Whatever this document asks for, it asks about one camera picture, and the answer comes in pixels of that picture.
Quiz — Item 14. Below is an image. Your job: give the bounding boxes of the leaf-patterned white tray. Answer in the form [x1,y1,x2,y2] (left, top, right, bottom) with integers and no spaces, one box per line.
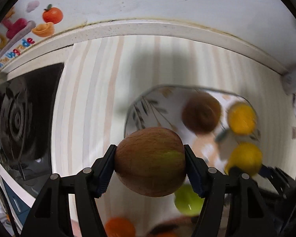
[124,85,262,218]

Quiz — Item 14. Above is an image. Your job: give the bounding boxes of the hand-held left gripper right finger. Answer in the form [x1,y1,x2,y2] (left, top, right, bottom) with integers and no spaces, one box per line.
[184,144,280,237]

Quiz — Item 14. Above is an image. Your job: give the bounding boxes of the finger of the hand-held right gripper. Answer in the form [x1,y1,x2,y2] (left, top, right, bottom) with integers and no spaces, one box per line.
[227,165,277,181]

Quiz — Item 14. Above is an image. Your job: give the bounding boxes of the blue and white cabinet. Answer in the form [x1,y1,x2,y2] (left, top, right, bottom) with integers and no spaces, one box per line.
[0,153,40,232]

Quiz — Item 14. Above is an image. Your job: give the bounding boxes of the black gas stove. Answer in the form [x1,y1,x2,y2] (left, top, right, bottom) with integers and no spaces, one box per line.
[0,63,65,181]

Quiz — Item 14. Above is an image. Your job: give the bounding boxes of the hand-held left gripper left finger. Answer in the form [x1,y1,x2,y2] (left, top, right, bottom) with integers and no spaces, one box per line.
[20,144,118,237]

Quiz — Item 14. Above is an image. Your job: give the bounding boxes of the brown and orange fruit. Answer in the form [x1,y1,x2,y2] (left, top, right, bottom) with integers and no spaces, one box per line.
[147,217,196,237]

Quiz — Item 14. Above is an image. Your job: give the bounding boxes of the green lime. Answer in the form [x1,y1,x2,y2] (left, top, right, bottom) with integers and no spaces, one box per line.
[174,184,205,215]

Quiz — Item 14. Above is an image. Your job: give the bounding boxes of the yellow lemon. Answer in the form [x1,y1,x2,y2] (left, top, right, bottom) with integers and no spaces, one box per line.
[227,103,258,136]
[224,142,263,177]

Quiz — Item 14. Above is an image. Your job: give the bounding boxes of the brown kiwi with green patch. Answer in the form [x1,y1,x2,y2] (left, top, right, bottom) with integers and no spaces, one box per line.
[114,127,187,198]

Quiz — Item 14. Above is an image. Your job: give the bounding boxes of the orange tangerine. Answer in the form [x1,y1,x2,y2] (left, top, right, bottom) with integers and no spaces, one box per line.
[105,217,136,237]

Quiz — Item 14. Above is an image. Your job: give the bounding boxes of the colourful fruit wall sticker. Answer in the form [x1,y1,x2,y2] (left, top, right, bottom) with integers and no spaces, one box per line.
[0,0,64,76]

